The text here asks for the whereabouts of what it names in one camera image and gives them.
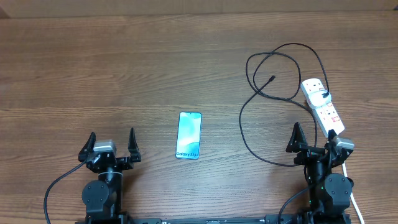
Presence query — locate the white power strip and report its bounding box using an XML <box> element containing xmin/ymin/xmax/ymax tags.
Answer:
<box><xmin>300</xmin><ymin>78</ymin><xmax>345</xmax><ymax>137</ymax></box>

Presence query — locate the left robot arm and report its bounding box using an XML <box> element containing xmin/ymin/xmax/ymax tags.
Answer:
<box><xmin>78</xmin><ymin>129</ymin><xmax>141</xmax><ymax>223</ymax></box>

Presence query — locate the blue Galaxy smartphone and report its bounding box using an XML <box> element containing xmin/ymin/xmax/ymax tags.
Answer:
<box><xmin>175</xmin><ymin>111</ymin><xmax>202</xmax><ymax>160</ymax></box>

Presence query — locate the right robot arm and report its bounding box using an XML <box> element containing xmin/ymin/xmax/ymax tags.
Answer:
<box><xmin>277</xmin><ymin>123</ymin><xmax>354</xmax><ymax>224</ymax></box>

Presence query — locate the white power strip cord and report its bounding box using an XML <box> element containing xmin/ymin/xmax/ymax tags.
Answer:
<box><xmin>341</xmin><ymin>161</ymin><xmax>366</xmax><ymax>224</ymax></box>

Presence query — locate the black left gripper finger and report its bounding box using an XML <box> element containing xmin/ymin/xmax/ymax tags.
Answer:
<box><xmin>78</xmin><ymin>132</ymin><xmax>96</xmax><ymax>162</ymax></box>
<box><xmin>127</xmin><ymin>128</ymin><xmax>141</xmax><ymax>162</ymax></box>

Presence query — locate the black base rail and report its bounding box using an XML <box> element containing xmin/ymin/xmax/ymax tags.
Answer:
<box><xmin>75</xmin><ymin>215</ymin><xmax>352</xmax><ymax>224</ymax></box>

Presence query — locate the black USB charging cable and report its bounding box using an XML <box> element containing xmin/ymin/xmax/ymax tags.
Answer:
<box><xmin>239</xmin><ymin>42</ymin><xmax>331</xmax><ymax>167</ymax></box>

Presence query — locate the white charger plug adapter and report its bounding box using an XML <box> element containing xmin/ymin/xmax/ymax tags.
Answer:
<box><xmin>307</xmin><ymin>90</ymin><xmax>332</xmax><ymax>109</ymax></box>

